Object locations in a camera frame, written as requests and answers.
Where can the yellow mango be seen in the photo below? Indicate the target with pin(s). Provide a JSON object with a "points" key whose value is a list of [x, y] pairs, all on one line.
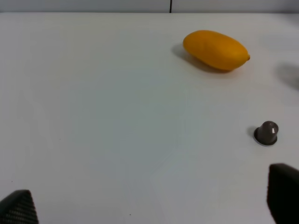
{"points": [[216, 50]]}

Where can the grey coffee capsule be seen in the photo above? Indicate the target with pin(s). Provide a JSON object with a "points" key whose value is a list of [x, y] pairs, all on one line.
{"points": [[266, 134]]}

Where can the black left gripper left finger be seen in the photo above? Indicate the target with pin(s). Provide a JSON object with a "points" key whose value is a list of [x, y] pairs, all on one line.
{"points": [[18, 208]]}

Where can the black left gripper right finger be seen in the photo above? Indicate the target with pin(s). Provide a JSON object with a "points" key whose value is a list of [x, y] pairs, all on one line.
{"points": [[283, 193]]}

